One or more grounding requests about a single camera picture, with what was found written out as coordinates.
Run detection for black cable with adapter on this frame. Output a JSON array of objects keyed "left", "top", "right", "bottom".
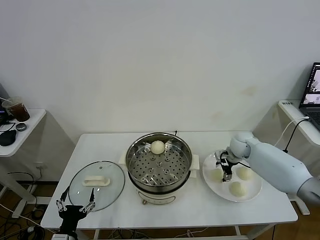
[{"left": 282, "top": 118, "right": 312, "bottom": 154}]

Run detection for steel perforated steamer basket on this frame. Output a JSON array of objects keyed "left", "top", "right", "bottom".
[{"left": 125, "top": 132, "right": 193, "bottom": 188}]

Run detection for white desk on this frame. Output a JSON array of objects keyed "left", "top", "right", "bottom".
[{"left": 276, "top": 100, "right": 320, "bottom": 216}]

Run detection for white laptop cable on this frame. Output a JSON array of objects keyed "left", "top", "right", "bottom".
[{"left": 274, "top": 116, "right": 310, "bottom": 148}]

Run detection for white work table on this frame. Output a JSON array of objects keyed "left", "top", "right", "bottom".
[{"left": 40, "top": 130, "right": 299, "bottom": 240}]

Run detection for cream electric cooking pot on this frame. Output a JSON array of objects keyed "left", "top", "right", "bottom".
[{"left": 118, "top": 149, "right": 200, "bottom": 206}]

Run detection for white round plate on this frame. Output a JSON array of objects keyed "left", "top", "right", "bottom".
[{"left": 201, "top": 149, "right": 263, "bottom": 203}]

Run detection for white side table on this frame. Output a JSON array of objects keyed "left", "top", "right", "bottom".
[{"left": 0, "top": 109, "right": 48, "bottom": 220}]

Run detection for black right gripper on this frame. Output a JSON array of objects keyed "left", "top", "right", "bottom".
[{"left": 215, "top": 151, "right": 237, "bottom": 184}]

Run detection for black looped floor cable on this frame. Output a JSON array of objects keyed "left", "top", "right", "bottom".
[{"left": 7, "top": 171, "right": 37, "bottom": 198}]

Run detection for dark open laptop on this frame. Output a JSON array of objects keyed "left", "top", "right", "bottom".
[{"left": 298, "top": 62, "right": 320, "bottom": 129}]

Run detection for glass lid with cream handle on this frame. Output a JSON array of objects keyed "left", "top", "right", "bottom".
[{"left": 67, "top": 160, "right": 126, "bottom": 213}]

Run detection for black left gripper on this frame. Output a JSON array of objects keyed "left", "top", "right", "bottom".
[{"left": 55, "top": 186, "right": 97, "bottom": 234}]

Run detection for white steamed baozi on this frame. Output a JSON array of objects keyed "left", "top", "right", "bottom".
[
  {"left": 229, "top": 181, "right": 248, "bottom": 198},
  {"left": 150, "top": 140, "right": 166, "bottom": 155},
  {"left": 236, "top": 166, "right": 255, "bottom": 181},
  {"left": 210, "top": 168, "right": 224, "bottom": 181}
]

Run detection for thin black mouse cable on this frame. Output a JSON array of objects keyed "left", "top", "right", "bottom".
[{"left": 0, "top": 120, "right": 16, "bottom": 133}]

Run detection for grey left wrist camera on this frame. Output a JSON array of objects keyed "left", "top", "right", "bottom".
[{"left": 52, "top": 232, "right": 77, "bottom": 240}]

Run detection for black computer mouse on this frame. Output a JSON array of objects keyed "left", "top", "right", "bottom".
[{"left": 0, "top": 130, "right": 18, "bottom": 147}]

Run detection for plastic cup of iced coffee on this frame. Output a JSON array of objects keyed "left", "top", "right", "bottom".
[{"left": 1, "top": 96, "right": 31, "bottom": 123}]

